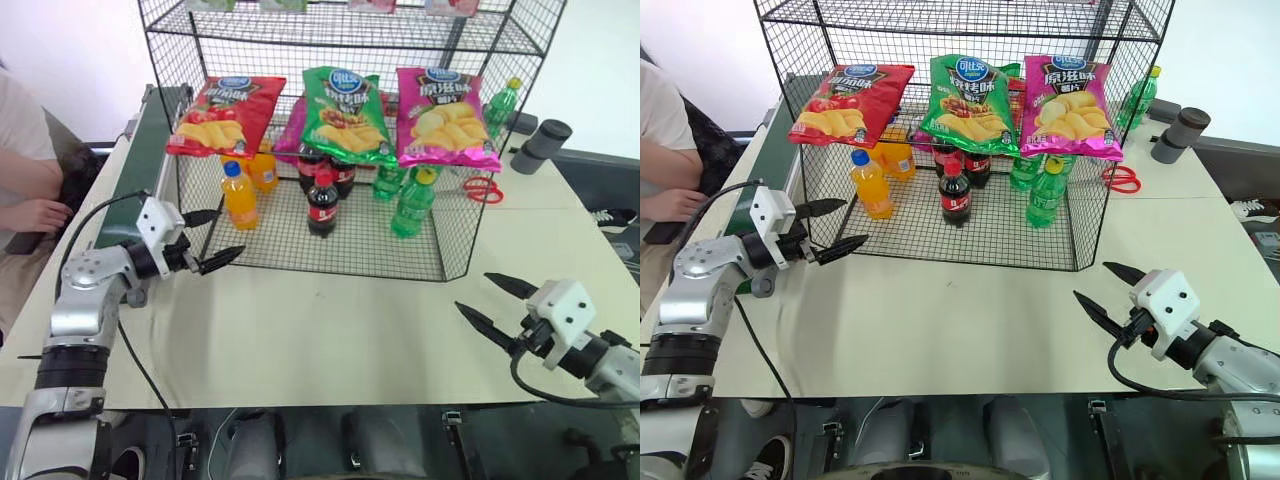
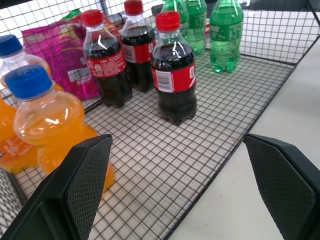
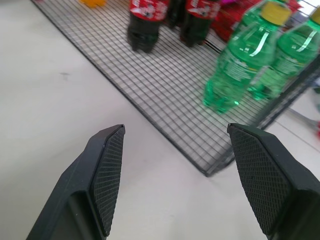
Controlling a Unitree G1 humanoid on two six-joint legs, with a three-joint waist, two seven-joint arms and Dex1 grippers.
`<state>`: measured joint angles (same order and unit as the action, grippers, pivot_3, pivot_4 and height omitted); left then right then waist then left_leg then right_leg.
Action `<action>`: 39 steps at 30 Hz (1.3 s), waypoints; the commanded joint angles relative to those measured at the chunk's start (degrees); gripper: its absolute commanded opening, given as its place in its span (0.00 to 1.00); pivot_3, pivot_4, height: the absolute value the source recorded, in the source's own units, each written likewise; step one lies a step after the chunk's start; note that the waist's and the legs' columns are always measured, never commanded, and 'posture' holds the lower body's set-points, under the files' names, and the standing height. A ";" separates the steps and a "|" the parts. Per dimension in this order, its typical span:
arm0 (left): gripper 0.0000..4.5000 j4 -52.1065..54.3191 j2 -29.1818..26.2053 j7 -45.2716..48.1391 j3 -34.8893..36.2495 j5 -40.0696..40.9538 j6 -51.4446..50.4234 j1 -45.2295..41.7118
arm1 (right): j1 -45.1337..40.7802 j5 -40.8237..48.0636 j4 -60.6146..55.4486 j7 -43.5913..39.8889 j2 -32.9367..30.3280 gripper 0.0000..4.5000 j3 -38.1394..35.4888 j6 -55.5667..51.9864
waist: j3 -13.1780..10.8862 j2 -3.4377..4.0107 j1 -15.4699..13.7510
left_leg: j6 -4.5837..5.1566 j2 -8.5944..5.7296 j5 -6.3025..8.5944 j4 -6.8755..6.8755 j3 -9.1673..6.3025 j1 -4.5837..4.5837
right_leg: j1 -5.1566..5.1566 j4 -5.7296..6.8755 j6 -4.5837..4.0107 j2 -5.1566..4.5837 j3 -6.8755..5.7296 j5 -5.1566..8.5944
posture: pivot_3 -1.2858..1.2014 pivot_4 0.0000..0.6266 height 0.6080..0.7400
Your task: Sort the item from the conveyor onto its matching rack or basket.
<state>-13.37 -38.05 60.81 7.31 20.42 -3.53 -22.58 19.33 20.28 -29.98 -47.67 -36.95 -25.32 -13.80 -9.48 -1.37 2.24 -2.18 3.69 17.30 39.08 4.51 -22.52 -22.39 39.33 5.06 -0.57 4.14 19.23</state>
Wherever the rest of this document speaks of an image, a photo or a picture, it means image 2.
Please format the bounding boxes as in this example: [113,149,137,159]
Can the orange soda bottle blue cap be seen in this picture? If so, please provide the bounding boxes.
[0,34,65,175]
[4,64,116,193]

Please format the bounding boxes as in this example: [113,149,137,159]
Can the black wire mesh basket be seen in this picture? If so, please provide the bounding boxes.
[0,0,320,240]

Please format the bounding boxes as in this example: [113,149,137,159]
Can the cola bottle red cap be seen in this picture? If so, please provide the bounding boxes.
[80,9,134,109]
[120,0,157,93]
[150,11,198,127]

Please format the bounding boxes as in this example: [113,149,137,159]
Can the green snack bag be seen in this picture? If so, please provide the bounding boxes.
[59,8,83,23]

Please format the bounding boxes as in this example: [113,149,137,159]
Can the green soda bottle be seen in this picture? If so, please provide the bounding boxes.
[185,0,208,56]
[160,0,190,41]
[209,0,245,74]

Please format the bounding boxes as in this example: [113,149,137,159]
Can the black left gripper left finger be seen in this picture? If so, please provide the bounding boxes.
[0,134,114,240]

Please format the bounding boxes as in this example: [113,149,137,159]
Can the magenta snack bag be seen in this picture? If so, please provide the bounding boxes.
[21,17,123,102]

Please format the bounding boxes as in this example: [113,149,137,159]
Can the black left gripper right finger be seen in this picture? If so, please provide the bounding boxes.
[243,133,320,240]

